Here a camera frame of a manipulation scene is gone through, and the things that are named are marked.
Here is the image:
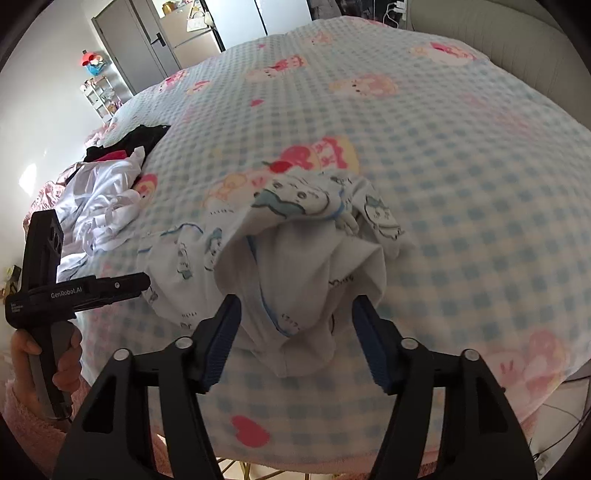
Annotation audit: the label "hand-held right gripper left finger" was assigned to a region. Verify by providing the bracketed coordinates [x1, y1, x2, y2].
[58, 293, 243, 480]

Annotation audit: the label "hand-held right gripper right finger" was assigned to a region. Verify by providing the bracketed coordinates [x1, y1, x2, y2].
[352, 295, 539, 480]

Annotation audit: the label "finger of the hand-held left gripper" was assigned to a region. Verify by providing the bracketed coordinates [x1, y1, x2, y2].
[93, 272, 151, 309]

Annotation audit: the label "white cartoon print pajama pants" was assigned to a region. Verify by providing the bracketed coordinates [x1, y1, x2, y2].
[137, 168, 416, 379]

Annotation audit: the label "person's left hand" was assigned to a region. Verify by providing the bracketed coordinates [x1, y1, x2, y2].
[10, 330, 85, 420]

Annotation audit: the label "white crumpled garment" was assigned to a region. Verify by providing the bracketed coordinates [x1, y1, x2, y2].
[55, 148, 148, 282]

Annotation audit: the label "black garment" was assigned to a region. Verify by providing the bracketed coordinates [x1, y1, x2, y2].
[84, 124, 171, 163]

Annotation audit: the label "cluttered shelf rack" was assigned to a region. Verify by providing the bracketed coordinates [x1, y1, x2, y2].
[81, 74, 123, 121]

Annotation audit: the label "checkered cartoon print blanket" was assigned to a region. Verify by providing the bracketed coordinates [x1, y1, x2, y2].
[55, 16, 591, 467]

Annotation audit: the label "red and blue plush toy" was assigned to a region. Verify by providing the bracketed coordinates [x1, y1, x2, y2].
[79, 48, 108, 77]

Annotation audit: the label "grey door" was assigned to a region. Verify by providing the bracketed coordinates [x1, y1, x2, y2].
[91, 0, 167, 95]

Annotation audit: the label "white refrigerator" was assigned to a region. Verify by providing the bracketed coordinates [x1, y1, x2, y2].
[152, 0, 227, 70]

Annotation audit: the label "white wardrobe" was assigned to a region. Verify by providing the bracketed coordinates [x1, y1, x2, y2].
[203, 0, 315, 52]

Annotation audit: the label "beige padded headboard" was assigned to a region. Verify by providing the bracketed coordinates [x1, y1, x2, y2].
[409, 0, 591, 139]

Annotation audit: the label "black cable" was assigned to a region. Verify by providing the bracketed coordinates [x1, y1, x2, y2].
[526, 374, 587, 476]

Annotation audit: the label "white wall charger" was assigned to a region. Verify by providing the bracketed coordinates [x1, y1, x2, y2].
[383, 0, 409, 28]

